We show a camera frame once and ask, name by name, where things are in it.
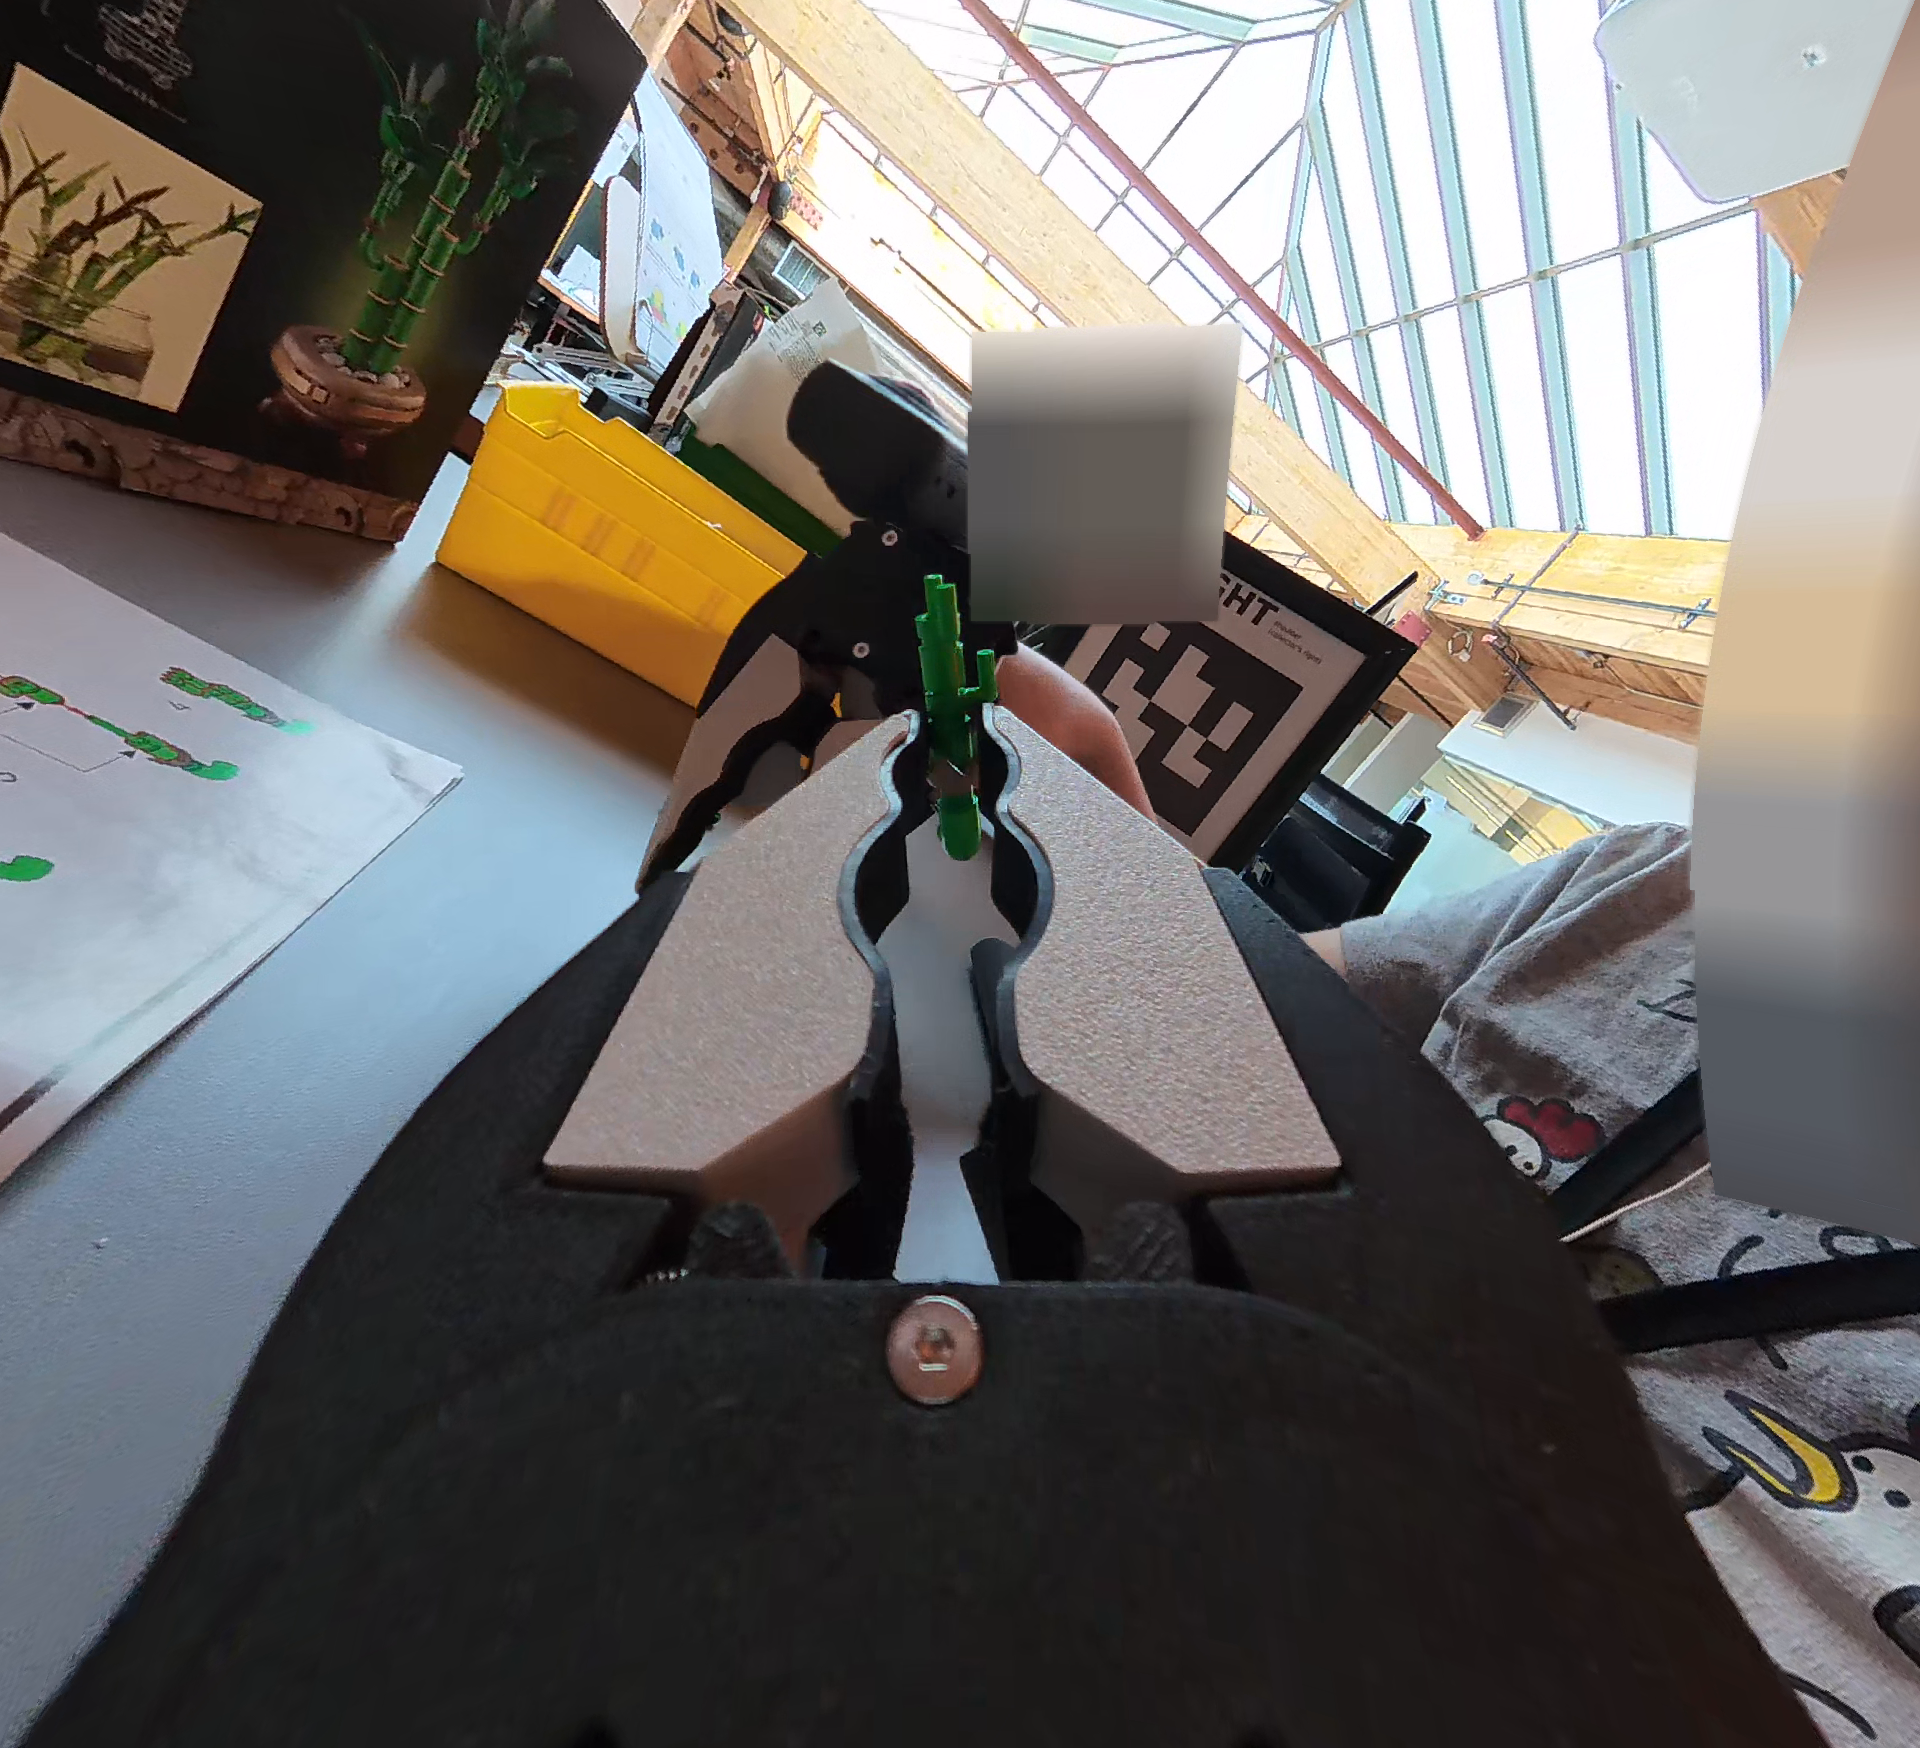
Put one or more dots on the lego instruction booklet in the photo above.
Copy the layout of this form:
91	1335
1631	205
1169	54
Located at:
165	848

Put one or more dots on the black lego set box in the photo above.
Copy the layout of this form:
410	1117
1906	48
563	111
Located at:
300	127

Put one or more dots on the green plastic bin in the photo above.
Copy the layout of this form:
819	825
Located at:
750	488

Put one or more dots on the person's grey printed shirt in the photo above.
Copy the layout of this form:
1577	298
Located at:
1576	997

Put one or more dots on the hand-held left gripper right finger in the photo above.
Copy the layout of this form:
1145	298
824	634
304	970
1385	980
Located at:
1171	1027

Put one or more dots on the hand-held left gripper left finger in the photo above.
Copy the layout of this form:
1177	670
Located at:
706	1027

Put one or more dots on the yellow plastic bin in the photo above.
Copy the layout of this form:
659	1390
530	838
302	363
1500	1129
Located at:
600	533

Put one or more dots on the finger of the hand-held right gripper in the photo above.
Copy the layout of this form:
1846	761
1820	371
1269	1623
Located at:
741	706
772	776

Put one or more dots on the green lego bamboo stem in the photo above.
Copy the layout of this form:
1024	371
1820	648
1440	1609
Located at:
953	714

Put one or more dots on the person's right hand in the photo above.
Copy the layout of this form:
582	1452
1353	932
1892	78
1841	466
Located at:
1071	736

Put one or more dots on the person's right forearm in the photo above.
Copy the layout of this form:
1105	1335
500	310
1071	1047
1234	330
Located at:
1323	950

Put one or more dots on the black framed marker sign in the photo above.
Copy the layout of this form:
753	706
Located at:
1199	728

